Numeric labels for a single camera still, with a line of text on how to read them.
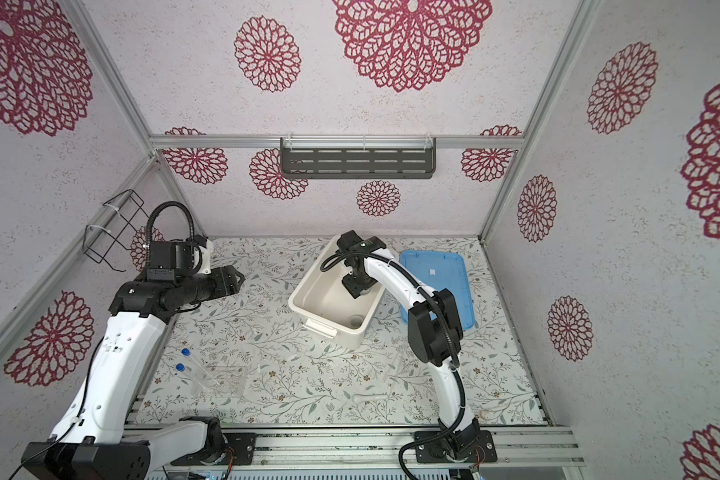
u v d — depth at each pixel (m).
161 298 0.48
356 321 0.94
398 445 0.84
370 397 0.82
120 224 0.80
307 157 0.94
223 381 0.85
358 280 0.82
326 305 1.00
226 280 0.65
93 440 0.37
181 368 0.72
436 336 0.54
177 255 0.54
